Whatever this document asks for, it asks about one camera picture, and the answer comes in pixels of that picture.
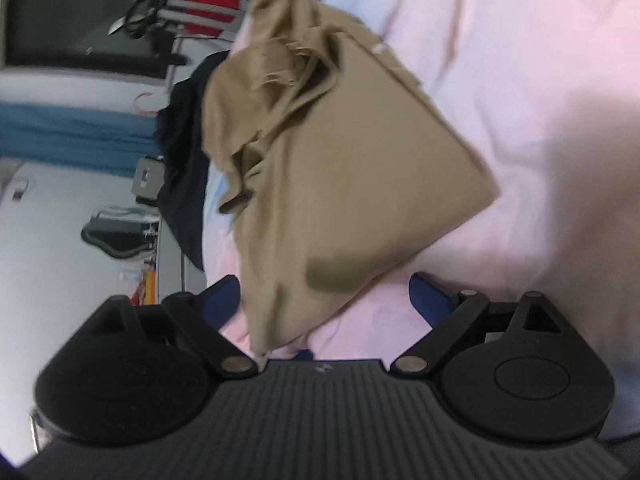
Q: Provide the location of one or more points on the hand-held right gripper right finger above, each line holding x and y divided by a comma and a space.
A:
426, 299

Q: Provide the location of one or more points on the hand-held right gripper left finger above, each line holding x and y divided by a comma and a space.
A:
222, 296

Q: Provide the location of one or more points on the tan printed shirt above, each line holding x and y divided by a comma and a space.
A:
350, 170

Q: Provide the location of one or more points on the wavy vanity mirror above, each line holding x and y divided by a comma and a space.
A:
115, 240

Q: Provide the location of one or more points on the dark navy cloth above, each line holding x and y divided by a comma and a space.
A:
185, 170

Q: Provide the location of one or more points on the white chair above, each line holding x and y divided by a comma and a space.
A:
147, 180

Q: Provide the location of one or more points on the pink hanger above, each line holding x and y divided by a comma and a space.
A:
145, 105

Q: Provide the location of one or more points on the narrow blue curtain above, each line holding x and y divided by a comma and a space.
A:
75, 130

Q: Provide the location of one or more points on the pastel bedsheet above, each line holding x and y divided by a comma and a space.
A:
500, 60

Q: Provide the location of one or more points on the dark window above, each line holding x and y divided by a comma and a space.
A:
75, 20

